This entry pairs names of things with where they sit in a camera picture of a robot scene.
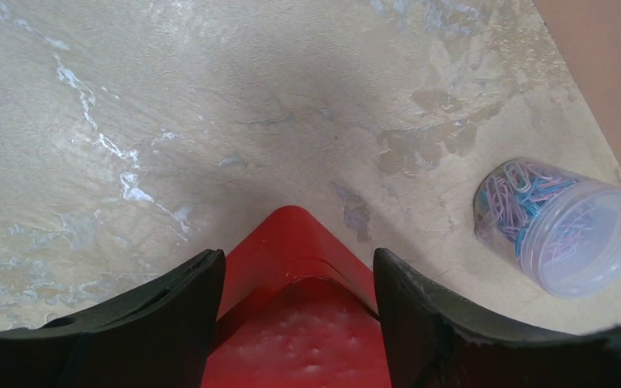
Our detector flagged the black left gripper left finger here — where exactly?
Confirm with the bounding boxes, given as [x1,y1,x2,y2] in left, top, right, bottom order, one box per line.
[0,250,226,387]

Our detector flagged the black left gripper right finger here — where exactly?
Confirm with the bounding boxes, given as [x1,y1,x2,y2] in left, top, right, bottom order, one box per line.
[373,248,621,387]

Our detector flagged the red lid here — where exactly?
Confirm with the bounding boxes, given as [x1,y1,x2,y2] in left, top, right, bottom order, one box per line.
[202,206,391,387]

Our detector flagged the clear paperclip jar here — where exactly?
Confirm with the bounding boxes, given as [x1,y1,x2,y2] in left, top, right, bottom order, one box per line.
[473,158,621,298]

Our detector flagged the pink plastic desk organizer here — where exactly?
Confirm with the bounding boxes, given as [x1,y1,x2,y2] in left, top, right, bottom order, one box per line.
[534,0,621,167]

